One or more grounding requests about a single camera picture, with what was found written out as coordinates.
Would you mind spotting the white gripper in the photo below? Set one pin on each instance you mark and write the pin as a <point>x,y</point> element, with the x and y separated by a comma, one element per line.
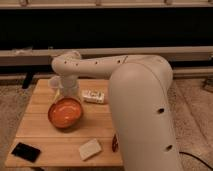
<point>69,88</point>

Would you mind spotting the orange ceramic bowl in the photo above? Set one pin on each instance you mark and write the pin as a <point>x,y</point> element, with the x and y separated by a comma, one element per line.
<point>65,112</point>

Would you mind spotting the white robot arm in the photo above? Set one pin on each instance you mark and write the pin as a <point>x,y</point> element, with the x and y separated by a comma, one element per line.
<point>138,101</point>

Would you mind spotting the white plastic cup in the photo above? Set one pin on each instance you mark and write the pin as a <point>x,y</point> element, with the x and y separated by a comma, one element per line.
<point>54,83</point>

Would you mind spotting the white labelled bottle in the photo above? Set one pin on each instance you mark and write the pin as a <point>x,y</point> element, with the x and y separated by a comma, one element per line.
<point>93,96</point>

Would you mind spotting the wooden table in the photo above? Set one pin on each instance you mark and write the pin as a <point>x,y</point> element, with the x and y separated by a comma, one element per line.
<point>60,148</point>

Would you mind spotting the beige sponge block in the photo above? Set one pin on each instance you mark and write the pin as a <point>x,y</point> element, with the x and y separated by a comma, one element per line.
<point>89,149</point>

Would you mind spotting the dark red round object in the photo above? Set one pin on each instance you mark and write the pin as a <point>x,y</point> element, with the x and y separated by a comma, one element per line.
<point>114,144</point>

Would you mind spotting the black phone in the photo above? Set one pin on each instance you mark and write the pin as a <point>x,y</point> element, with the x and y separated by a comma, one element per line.
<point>26,152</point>

